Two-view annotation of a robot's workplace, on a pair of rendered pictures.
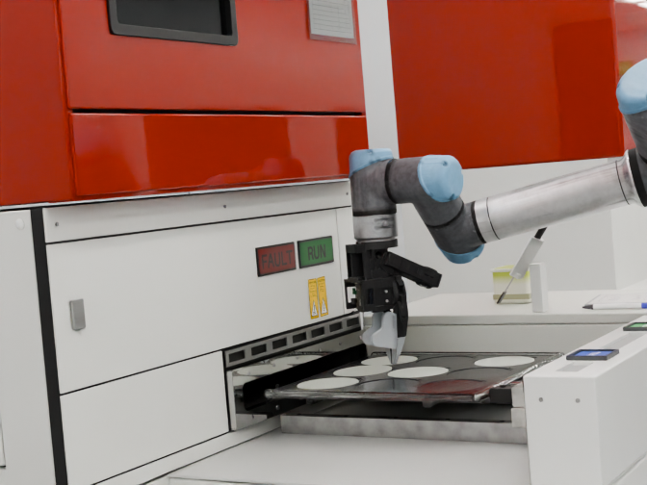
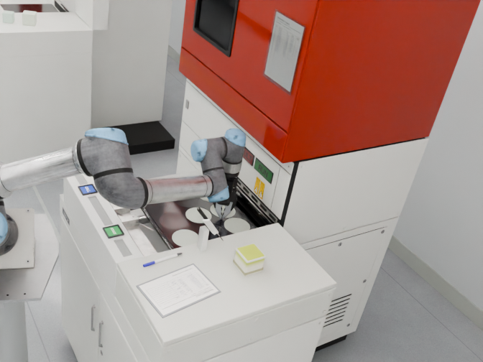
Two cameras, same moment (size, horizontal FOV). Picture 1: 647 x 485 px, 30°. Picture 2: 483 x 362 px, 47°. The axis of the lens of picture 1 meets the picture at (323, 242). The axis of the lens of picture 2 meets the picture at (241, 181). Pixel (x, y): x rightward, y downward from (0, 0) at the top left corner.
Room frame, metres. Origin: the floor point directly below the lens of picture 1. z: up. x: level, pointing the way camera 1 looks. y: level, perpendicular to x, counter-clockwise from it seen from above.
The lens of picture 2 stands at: (2.74, -1.68, 2.16)
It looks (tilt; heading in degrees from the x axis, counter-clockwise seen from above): 32 degrees down; 112
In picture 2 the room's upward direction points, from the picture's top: 11 degrees clockwise
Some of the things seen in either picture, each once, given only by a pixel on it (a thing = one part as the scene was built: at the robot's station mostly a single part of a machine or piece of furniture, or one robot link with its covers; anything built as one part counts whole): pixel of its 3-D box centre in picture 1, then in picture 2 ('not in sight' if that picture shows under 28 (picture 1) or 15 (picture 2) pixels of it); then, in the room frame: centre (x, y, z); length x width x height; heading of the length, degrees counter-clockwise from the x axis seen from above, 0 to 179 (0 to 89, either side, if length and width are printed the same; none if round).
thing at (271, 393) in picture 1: (367, 395); not in sight; (1.80, -0.05, 0.90); 0.37 x 0.01 x 0.01; 59
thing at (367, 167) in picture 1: (374, 182); (233, 146); (2.03, -0.09, 1.21); 0.09 x 0.08 x 0.11; 56
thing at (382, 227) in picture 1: (376, 228); (230, 164); (2.03, -0.09, 1.14); 0.08 x 0.08 x 0.05
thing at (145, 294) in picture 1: (231, 317); (228, 154); (1.91, 0.15, 1.02); 0.82 x 0.03 x 0.40; 149
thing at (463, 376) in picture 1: (418, 373); (198, 215); (1.96, -0.14, 0.90); 0.34 x 0.34 x 0.01; 59
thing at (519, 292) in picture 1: (516, 284); (249, 259); (2.28, -0.36, 1.00); 0.07 x 0.07 x 0.07; 60
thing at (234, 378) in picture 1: (303, 374); (242, 203); (2.05, 0.05, 0.89); 0.44 x 0.02 x 0.10; 149
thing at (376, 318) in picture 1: (377, 337); (227, 206); (2.05, -0.08, 0.95); 0.06 x 0.03 x 0.09; 113
